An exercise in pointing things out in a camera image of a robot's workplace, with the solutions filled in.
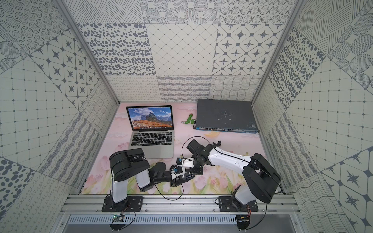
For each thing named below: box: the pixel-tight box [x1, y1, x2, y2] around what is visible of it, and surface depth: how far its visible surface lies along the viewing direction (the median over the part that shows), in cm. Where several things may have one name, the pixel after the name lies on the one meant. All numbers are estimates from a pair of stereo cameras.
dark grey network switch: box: [195, 99, 261, 134], surface depth 107 cm
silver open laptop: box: [125, 104, 175, 160], surface depth 100 cm
